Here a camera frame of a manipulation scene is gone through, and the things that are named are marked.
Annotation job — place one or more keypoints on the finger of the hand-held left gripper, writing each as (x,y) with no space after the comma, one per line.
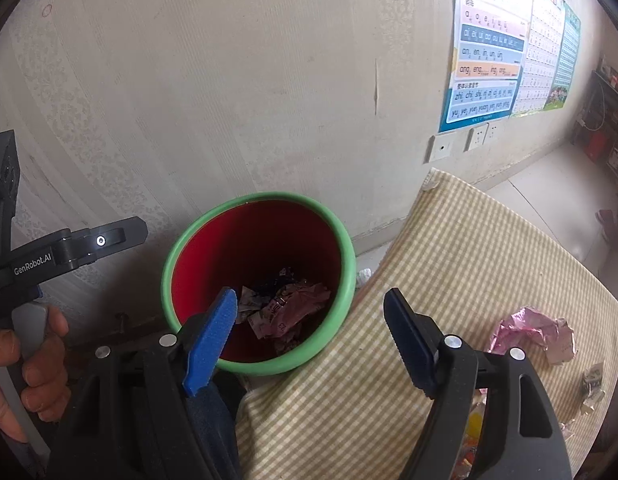
(101,240)

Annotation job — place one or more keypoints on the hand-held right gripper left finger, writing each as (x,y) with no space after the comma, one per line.
(211,340)

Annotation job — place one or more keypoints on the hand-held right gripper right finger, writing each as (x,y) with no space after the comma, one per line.
(409,340)

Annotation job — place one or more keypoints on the white paper strip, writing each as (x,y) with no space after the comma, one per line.
(249,305)

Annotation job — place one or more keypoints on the magenta dark-printed wrapper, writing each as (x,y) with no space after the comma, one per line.
(289,312)

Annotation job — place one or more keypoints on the dark blue snack wrapper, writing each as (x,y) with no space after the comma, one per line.
(274,280)

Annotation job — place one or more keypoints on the red bin with green rim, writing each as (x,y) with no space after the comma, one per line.
(269,240)

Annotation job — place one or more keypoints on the person's left hand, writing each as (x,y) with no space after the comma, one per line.
(46,380)

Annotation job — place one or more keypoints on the yellow checked tablecloth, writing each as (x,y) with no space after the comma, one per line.
(439,260)

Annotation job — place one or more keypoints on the orange snack wrapper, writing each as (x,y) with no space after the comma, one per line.
(475,425)

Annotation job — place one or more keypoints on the shiny pink wrapper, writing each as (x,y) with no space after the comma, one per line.
(534,332)

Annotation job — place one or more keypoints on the crumpled silver wrapper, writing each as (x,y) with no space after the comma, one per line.
(593,385)

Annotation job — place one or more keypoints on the red box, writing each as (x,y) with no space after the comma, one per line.
(596,146)

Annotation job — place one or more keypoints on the dark shelf unit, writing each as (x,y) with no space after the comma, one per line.
(611,115)

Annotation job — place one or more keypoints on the white wall plate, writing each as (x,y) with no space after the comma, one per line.
(440,147)

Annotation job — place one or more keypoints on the white wall socket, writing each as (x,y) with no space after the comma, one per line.
(495,131)
(476,138)

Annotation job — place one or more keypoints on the blue letter wall poster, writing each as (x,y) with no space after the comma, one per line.
(484,60)

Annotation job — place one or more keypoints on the white chart wall poster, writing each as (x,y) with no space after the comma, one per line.
(539,50)

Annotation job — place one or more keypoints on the green-bordered wall poster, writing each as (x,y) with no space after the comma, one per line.
(566,55)

